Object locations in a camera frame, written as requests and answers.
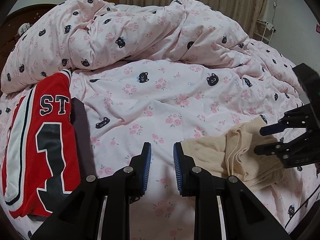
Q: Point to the red wall sticker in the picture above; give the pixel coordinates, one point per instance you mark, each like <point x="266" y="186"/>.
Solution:
<point x="318" y="28"/>

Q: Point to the cat print quilt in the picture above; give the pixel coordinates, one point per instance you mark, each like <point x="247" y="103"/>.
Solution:
<point x="137" y="30"/>

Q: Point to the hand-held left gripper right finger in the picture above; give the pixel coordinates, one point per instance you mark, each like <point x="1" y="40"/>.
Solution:
<point x="178" y="167"/>

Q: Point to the dark wooden headboard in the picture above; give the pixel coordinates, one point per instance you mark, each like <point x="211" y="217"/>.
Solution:
<point x="7" y="40"/>

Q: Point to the red jersey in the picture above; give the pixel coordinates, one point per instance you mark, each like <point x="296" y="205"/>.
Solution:
<point x="53" y="120"/>

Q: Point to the grey garment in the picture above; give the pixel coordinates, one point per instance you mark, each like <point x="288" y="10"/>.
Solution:
<point x="83" y="140"/>

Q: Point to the cat print bed sheet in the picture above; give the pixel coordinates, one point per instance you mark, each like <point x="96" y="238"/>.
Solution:
<point x="150" y="100"/>

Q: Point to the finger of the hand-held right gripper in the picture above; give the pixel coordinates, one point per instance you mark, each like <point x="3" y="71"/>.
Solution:
<point x="275" y="127"/>
<point x="270" y="149"/>

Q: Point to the white shelf rack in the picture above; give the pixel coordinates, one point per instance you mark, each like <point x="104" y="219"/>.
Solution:
<point x="268" y="25"/>

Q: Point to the beige pants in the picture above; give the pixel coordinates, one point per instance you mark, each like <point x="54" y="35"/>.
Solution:
<point x="212" y="155"/>

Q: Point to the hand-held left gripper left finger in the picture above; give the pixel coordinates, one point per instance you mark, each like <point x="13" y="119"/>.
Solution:
<point x="147" y="165"/>

